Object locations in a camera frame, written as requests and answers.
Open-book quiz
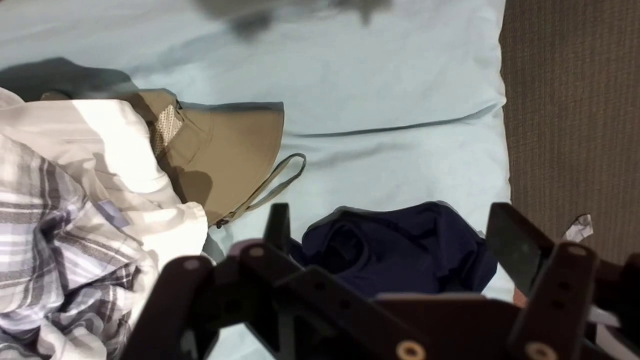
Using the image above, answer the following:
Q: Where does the small white paper scrap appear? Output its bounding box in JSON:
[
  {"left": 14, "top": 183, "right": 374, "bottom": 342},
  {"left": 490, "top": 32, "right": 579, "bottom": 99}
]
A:
[{"left": 561, "top": 212, "right": 596, "bottom": 244}]

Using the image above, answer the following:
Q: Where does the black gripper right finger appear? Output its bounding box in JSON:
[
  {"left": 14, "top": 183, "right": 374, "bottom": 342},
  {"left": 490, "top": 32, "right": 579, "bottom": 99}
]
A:
[{"left": 484, "top": 201, "right": 640, "bottom": 360}]

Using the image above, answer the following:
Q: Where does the grey plaid shirt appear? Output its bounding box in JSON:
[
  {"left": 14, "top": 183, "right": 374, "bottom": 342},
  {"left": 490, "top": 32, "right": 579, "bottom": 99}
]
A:
[{"left": 0, "top": 132, "right": 167, "bottom": 360}]

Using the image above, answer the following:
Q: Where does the white garment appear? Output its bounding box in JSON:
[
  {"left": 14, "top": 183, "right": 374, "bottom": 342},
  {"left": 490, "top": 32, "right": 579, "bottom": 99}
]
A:
[{"left": 0, "top": 85, "right": 210, "bottom": 266}]

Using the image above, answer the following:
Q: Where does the khaki garment with strap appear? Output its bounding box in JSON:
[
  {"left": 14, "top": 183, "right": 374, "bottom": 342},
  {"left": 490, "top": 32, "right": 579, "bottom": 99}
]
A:
[{"left": 123, "top": 87, "right": 311, "bottom": 229}]

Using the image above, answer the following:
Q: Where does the dark navy clothing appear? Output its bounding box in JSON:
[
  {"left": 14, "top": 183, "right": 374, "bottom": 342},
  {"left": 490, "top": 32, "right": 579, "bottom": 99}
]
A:
[{"left": 290, "top": 200, "right": 500, "bottom": 299}]

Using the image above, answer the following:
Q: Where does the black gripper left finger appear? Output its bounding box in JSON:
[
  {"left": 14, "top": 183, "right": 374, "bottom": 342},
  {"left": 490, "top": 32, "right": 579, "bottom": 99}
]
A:
[{"left": 123, "top": 201, "right": 429, "bottom": 360}]

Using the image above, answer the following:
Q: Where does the light blue bed sheet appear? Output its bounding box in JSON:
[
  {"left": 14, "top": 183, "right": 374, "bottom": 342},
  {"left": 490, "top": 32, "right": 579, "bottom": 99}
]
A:
[{"left": 0, "top": 0, "right": 515, "bottom": 360}]

